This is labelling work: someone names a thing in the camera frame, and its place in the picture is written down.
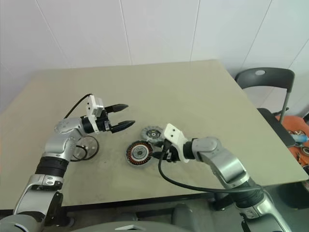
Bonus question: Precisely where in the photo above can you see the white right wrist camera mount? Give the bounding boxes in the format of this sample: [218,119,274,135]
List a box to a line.
[162,123,193,163]

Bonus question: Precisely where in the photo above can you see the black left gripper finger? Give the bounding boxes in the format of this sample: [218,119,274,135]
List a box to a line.
[105,103,129,115]
[112,119,136,134]

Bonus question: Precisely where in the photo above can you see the motor housing with copper coils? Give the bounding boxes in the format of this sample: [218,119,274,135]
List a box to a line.
[125,140,154,167]

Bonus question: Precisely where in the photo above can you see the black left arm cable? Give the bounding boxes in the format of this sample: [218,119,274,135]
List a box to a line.
[64,93,94,162]

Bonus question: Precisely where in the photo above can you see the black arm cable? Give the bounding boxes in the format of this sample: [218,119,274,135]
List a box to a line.
[64,93,94,162]
[158,139,268,194]

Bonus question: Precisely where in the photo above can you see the blue small item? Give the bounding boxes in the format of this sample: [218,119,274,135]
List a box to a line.
[292,133,309,144]

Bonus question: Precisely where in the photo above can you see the orange box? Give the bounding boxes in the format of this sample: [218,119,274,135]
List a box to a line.
[275,115,309,167]

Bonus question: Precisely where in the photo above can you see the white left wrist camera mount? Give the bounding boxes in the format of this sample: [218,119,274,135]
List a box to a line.
[85,95,105,135]

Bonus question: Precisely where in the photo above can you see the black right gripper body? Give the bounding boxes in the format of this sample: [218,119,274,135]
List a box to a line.
[162,141,182,163]

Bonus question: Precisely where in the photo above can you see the black bucket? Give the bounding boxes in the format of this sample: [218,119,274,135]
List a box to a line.
[264,164,309,210]

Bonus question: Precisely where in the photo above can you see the black folding chair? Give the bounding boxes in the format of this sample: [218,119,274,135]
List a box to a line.
[234,67,297,148]

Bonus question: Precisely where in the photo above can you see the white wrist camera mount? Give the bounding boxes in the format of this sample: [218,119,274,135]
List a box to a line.
[85,95,105,135]
[162,123,193,163]

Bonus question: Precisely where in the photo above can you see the grey robot torso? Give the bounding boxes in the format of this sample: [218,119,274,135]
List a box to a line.
[0,214,309,232]

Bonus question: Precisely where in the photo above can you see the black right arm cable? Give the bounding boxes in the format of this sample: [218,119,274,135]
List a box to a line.
[158,139,268,194]

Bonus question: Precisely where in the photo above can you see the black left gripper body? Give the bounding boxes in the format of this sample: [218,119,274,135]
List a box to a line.
[96,109,114,133]

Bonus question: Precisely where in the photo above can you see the grey motor rotor disc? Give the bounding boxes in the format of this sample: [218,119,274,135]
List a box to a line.
[141,126,165,147]

